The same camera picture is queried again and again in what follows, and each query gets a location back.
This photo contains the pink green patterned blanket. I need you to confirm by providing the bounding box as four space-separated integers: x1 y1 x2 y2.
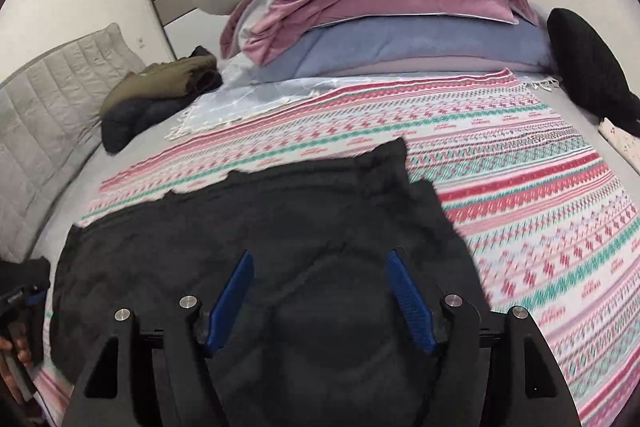
30 68 640 427

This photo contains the black knitted garment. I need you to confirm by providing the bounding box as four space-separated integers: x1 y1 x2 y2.
546 8 640 138

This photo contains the grey quilted headboard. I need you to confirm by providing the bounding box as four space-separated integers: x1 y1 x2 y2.
0 23 146 263

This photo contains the blue folded blanket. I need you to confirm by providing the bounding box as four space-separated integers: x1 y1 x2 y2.
250 14 558 82

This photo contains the stack of folded bedding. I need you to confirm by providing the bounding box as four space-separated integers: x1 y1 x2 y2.
220 0 540 65

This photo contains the dark grey large garment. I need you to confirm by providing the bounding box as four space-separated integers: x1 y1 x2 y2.
49 137 493 427

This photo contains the person's left hand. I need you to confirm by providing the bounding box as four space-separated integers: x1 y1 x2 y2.
0 322 33 400

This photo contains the white floral cloth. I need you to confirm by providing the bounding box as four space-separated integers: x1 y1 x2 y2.
599 117 640 172

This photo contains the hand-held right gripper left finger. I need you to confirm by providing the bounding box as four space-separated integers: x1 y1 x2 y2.
61 250 255 427

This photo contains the olive and black clothes pile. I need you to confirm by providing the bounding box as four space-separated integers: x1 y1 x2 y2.
101 77 223 154

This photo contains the mauve folded blanket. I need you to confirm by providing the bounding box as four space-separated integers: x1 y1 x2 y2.
320 59 556 78

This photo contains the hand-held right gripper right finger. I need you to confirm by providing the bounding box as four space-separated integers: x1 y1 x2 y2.
387 249 581 427

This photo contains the olive green jacket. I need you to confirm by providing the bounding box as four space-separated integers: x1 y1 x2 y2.
100 46 223 118

